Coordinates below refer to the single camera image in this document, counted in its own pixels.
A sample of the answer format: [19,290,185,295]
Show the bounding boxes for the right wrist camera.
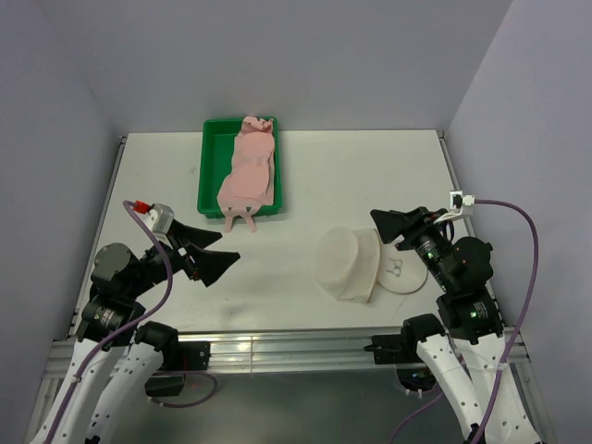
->
[435,191,476,224]

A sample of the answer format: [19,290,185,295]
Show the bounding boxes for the green plastic tray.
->
[197,116,283,219]

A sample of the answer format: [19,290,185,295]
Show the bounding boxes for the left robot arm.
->
[33,220,240,443]

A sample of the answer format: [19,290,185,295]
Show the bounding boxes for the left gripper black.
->
[126,217,239,297]

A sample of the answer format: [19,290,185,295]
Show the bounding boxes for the aluminium frame rail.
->
[43,327,531,378]

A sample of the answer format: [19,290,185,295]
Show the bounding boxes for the purple cable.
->
[45,199,175,436]
[390,197,540,444]

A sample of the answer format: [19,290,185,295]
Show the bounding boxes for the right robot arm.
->
[370,207,542,443]

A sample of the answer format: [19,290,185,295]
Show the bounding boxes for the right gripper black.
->
[369,203,455,290]

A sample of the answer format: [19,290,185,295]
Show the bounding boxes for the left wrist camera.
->
[145,203,175,241]

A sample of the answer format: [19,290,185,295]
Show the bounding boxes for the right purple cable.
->
[390,197,540,444]

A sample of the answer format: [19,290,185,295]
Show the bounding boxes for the pink bra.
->
[217,117,276,232]

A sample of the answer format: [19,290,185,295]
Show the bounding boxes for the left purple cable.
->
[45,199,175,436]

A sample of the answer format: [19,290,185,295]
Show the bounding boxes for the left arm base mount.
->
[144,341,211,400]

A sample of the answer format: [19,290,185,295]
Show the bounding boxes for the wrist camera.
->
[145,203,175,241]
[435,191,476,224]

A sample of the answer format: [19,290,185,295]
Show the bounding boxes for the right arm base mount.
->
[364,334,439,399]

